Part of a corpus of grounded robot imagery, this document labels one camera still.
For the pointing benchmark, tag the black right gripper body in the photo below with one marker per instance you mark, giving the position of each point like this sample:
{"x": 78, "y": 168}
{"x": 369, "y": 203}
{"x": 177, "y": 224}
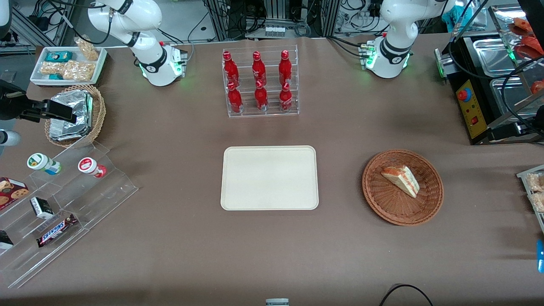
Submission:
{"x": 9, "y": 103}

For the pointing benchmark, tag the triangular sandwich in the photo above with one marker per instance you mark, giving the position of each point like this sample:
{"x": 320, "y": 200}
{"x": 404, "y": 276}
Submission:
{"x": 401, "y": 180}

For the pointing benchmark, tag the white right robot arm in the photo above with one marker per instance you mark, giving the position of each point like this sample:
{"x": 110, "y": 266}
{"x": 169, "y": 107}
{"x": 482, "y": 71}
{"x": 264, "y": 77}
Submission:
{"x": 146, "y": 46}

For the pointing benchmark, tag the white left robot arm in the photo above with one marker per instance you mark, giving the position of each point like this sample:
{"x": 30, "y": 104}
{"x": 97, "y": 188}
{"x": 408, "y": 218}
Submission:
{"x": 393, "y": 46}

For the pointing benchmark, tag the white rectangular snack tray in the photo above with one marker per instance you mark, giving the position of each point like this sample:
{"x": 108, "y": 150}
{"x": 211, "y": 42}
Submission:
{"x": 39, "y": 76}

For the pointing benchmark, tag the deep tan wicker basket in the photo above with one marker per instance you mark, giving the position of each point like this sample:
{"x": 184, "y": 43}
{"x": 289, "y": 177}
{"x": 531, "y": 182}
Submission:
{"x": 99, "y": 114}

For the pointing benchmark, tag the cream rectangular tray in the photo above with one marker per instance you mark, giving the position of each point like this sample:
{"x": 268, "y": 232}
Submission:
{"x": 269, "y": 178}

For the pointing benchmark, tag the round brown wicker basket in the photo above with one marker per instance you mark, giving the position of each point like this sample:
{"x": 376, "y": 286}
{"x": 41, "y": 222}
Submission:
{"x": 391, "y": 204}

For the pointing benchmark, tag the white tray with snacks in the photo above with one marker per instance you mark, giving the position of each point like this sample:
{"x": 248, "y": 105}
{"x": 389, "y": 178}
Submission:
{"x": 523, "y": 175}

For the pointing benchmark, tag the silver foil packets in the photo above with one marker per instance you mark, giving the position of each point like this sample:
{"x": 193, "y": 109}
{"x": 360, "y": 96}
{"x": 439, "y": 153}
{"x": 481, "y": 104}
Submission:
{"x": 78, "y": 112}

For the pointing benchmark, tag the small teal snack packet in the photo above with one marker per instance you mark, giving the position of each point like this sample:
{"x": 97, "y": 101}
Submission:
{"x": 56, "y": 77}

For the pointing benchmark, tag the clear bag of crackers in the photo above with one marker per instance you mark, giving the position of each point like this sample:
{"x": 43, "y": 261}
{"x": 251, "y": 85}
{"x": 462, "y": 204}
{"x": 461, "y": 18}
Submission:
{"x": 88, "y": 49}
{"x": 79, "y": 70}
{"x": 52, "y": 68}

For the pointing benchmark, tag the green lid yogurt bottle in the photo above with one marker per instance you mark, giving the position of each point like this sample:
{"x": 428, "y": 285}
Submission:
{"x": 41, "y": 163}

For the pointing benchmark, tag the teal snack box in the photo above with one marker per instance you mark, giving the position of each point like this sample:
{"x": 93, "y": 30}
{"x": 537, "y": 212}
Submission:
{"x": 58, "y": 56}

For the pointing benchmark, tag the red lid yogurt bottle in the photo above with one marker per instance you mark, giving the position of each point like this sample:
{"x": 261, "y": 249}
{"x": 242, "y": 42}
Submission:
{"x": 90, "y": 166}

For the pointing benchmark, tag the red cookie box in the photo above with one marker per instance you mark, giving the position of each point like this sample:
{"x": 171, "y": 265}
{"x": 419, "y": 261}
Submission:
{"x": 10, "y": 192}

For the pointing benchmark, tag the clear acrylic stepped stand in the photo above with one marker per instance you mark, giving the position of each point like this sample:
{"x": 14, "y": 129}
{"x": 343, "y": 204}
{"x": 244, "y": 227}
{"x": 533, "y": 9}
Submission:
{"x": 97, "y": 199}

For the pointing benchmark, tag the small black white carton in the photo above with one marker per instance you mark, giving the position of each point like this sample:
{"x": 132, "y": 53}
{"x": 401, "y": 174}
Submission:
{"x": 41, "y": 208}

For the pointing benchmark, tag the snickers chocolate bar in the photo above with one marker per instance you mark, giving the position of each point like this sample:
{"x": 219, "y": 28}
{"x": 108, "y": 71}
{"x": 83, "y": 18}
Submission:
{"x": 56, "y": 230}

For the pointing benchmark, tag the black white snack packet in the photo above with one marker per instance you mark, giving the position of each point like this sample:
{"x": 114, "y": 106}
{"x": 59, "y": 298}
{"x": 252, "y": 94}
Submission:
{"x": 5, "y": 240}

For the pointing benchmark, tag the red cola bottle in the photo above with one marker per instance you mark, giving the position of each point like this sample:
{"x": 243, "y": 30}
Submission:
{"x": 261, "y": 98}
{"x": 234, "y": 101}
{"x": 258, "y": 68}
{"x": 285, "y": 68}
{"x": 230, "y": 68}
{"x": 286, "y": 100}

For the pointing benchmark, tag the white power strip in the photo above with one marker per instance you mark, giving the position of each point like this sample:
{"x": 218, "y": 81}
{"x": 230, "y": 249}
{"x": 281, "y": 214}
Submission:
{"x": 274, "y": 30}

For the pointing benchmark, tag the clear acrylic bottle rack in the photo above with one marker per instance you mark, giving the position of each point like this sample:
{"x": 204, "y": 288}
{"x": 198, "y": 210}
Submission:
{"x": 293, "y": 108}

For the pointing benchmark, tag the grey white device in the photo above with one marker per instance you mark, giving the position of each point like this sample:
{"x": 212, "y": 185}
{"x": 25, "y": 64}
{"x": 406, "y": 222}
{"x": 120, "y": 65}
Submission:
{"x": 277, "y": 302}

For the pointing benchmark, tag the red emergency stop button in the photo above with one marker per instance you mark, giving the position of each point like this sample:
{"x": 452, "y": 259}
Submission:
{"x": 464, "y": 94}

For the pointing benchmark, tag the teal cloth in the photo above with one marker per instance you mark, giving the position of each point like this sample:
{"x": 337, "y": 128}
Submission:
{"x": 452, "y": 15}

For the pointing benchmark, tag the black food warmer appliance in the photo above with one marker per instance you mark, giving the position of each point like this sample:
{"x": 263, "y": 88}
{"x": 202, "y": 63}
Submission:
{"x": 467, "y": 114}

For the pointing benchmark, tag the steel food pan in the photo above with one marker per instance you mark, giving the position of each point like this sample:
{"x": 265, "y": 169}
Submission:
{"x": 493, "y": 57}
{"x": 510, "y": 97}

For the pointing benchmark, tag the orange fried food piece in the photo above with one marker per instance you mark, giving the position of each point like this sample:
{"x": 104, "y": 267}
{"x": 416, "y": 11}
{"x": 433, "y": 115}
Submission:
{"x": 519, "y": 26}
{"x": 539, "y": 86}
{"x": 531, "y": 47}

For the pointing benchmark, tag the clear bag of puffed snack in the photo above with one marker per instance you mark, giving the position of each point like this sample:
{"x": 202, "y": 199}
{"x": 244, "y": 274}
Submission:
{"x": 535, "y": 182}
{"x": 539, "y": 202}

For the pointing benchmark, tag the blue plastic object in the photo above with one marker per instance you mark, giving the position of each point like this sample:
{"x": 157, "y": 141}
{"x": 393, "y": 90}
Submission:
{"x": 540, "y": 255}

